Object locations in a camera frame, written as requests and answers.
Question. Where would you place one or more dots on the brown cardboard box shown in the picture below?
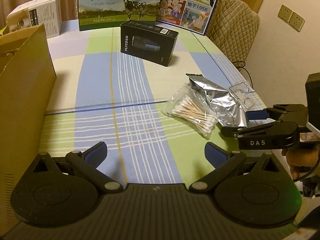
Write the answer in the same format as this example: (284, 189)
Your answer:
(27, 80)

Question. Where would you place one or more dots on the green blue milk carton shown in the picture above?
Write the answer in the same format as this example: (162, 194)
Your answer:
(96, 14)

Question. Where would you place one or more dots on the white product box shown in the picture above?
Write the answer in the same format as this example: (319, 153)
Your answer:
(37, 12)

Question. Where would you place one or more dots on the checked bed sheet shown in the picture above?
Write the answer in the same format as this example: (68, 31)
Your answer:
(101, 94)

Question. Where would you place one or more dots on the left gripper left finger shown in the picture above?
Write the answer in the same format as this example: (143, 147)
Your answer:
(84, 165)

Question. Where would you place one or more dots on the clear plastic blister pack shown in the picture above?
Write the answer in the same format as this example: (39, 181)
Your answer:
(244, 94)

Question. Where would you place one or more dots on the blue cartoon milk carton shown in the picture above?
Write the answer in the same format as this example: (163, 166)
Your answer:
(193, 15)

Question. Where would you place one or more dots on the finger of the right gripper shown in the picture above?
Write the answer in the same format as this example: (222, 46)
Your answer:
(297, 113)
(277, 126)

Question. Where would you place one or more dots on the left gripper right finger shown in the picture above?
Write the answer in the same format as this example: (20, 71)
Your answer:
(225, 164)

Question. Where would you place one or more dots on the double wall socket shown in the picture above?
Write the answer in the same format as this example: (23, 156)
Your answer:
(291, 18)

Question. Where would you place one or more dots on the silver foil pouch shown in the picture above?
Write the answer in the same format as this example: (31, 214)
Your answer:
(221, 101)

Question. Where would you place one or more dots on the bag of cotton swabs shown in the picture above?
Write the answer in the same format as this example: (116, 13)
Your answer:
(189, 105)

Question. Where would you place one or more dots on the black Flyco shaver box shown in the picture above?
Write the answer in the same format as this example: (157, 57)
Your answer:
(149, 42)

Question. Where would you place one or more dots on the quilted beige chair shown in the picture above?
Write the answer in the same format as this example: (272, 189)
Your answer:
(232, 28)

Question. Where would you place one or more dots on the person's right hand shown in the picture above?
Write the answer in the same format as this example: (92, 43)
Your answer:
(298, 157)

